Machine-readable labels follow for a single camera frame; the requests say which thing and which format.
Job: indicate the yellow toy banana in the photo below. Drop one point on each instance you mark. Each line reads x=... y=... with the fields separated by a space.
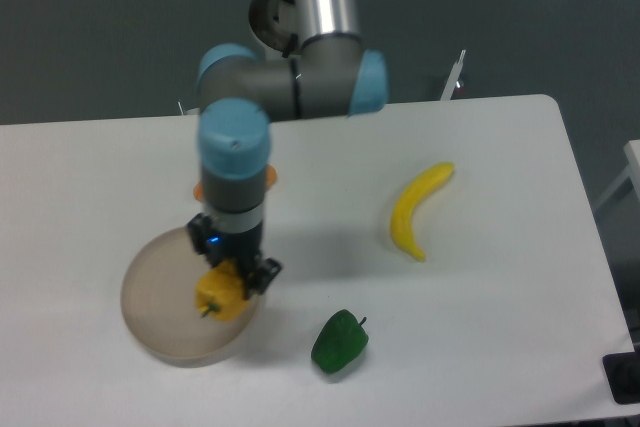
x=413 y=195

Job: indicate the orange triangular toy bread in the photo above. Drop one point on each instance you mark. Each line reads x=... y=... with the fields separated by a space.
x=270 y=180

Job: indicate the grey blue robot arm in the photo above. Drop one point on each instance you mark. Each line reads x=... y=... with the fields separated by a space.
x=324 y=71

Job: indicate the black device at table edge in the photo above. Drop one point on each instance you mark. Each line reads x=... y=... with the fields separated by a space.
x=622 y=372

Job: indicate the green toy bell pepper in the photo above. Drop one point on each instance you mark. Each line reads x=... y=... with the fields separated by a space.
x=341 y=341

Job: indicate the white metal bracket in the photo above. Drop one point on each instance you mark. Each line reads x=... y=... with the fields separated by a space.
x=453 y=81

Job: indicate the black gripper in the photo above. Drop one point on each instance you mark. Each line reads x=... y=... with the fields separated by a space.
x=256 y=271

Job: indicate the yellow toy bell pepper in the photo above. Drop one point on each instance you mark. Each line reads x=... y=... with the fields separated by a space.
x=220 y=293

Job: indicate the white furniture at right edge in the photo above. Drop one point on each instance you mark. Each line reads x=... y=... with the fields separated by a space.
x=625 y=183

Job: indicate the beige round plate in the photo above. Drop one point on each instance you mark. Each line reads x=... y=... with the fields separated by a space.
x=158 y=306

